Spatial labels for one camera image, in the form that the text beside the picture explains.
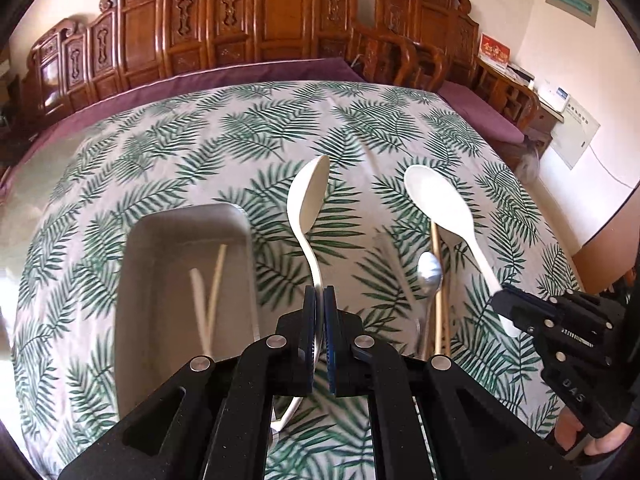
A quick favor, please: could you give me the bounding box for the small metal spoon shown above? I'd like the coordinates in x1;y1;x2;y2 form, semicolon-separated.
415;251;444;361

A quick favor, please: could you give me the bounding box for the short purple bench cushion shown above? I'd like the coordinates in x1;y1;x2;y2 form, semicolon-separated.
437;80;527;144

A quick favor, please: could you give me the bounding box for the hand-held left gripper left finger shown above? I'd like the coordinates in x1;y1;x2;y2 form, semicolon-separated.
59;285;321;480

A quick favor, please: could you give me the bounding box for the person's right hand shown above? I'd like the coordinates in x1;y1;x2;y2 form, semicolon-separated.
554;407;637;461

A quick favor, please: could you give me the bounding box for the white wall cable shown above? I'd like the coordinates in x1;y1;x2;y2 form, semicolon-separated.
585;144;640;188

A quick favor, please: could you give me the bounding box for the narrow carved wooden bench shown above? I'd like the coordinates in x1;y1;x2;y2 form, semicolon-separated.
375;0;482;92

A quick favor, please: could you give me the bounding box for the red card on sideboard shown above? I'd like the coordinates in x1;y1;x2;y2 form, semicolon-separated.
478;33;511;69

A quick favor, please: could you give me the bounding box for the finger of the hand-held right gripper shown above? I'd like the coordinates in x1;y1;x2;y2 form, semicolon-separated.
542;354;627;437
491;284;627;362

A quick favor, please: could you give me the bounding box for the wooden armchair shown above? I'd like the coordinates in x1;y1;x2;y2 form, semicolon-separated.
350;24;449;94

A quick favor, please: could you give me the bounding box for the white plastic soup spoon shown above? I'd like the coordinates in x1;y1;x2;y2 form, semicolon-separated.
270;154;332;436

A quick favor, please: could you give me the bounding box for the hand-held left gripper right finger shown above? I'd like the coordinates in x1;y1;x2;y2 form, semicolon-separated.
322;285;572;480

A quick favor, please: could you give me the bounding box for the green wall sign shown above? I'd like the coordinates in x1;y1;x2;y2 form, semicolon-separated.
544;0;600;29

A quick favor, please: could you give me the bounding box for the white plastic rice paddle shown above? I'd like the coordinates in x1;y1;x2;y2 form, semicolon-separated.
403;164;522;339

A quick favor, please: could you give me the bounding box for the metal tray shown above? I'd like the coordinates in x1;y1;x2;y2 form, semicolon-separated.
114;203;261;422

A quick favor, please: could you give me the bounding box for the leaf print tablecloth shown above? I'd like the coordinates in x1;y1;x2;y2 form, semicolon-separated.
12;82;584;480

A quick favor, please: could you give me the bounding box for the white electrical panel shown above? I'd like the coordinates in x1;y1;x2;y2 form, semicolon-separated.
550;105;601;171

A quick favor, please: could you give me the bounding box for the wooden side table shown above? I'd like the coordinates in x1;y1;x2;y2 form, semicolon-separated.
474;57;557;147

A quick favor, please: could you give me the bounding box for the long purple bench cushion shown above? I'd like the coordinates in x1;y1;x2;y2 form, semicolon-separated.
0;57;367;196

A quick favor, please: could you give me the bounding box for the white box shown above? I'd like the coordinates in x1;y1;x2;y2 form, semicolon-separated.
537;85;571;112

